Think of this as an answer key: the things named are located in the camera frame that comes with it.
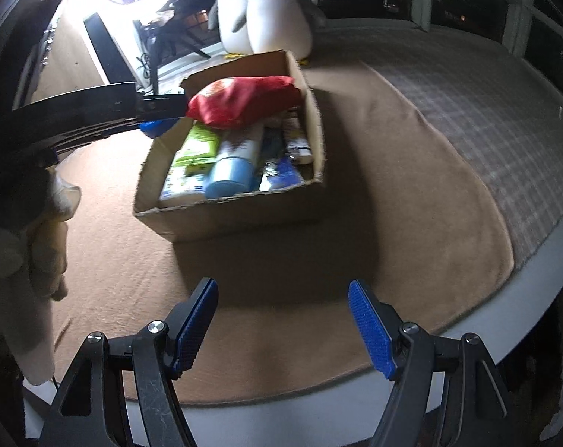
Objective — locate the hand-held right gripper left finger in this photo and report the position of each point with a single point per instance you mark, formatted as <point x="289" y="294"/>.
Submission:
<point x="195" y="328"/>

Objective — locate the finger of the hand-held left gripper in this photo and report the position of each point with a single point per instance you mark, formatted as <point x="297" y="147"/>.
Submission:
<point x="158" y="127"/>
<point x="99" y="100"/>

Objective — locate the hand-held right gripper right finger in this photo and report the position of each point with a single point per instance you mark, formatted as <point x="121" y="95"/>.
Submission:
<point x="370" y="330"/>

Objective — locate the green tube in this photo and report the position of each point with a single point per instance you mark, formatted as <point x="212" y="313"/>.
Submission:
<point x="197" y="146"/>

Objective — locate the patterned tissue pack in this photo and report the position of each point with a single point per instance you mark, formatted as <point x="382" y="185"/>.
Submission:
<point x="181" y="188"/>

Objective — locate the white and blue bottle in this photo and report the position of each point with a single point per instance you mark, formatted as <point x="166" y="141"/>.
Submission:
<point x="230" y="172"/>

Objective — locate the red fabric pouch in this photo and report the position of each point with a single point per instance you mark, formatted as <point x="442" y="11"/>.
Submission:
<point x="248" y="102"/>

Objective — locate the cardboard box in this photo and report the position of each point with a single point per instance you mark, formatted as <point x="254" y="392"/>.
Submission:
<point x="225" y="219"/>

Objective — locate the blue packet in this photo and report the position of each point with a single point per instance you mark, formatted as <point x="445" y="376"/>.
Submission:
<point x="281" y="174"/>

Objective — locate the small pink bottle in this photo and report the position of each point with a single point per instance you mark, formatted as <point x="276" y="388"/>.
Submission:
<point x="296" y="142"/>

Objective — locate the person's left forearm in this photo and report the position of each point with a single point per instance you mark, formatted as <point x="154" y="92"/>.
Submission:
<point x="30" y="344"/>

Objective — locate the person's left hand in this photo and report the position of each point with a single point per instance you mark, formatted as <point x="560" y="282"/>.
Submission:
<point x="44" y="251"/>

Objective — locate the large wooden board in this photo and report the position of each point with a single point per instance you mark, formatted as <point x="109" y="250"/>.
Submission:
<point x="67" y="56"/>

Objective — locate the black tripod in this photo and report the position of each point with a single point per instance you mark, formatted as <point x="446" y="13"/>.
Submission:
<point x="156" y="60"/>

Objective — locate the large penguin plush toy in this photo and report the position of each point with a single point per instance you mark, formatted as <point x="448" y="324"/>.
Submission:
<point x="230" y="23"/>

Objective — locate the small penguin plush toy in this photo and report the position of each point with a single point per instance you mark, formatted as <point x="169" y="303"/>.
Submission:
<point x="276" y="23"/>

